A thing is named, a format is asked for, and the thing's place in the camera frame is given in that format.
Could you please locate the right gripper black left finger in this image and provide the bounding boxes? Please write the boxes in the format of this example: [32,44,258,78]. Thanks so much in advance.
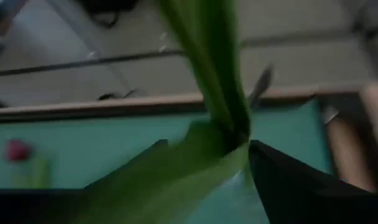
[0,139,170,224]

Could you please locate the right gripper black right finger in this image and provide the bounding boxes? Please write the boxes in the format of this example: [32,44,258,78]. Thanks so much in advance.
[249,139,378,224]

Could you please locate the dark red tulip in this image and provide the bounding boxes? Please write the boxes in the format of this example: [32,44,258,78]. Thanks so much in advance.
[4,138,52,187]

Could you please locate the wooden table board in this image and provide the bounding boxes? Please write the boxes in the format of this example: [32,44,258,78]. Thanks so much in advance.
[0,82,378,192]

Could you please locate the black floor cable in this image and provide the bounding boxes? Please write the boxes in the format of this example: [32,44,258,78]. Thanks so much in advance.
[97,88,141,102]

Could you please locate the black cable bundle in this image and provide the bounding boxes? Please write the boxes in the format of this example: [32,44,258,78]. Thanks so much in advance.
[76,0,137,29]

